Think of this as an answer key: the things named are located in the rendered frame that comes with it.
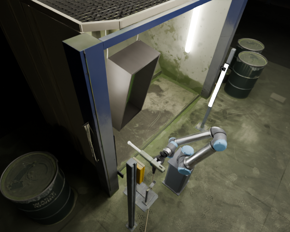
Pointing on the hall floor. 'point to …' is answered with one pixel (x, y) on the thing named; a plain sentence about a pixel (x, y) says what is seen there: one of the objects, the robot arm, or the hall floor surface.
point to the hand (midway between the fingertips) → (153, 165)
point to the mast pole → (208, 106)
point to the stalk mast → (131, 189)
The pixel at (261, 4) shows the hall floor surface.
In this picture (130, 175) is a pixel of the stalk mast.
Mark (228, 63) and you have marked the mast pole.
